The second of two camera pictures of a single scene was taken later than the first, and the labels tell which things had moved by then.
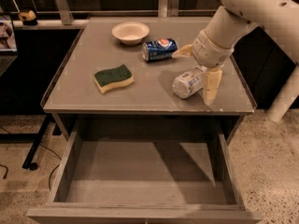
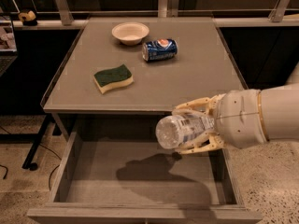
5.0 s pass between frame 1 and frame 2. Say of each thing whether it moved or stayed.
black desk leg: stayed
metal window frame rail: stayed
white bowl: stayed
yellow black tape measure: stayed
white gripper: moved
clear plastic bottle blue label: moved
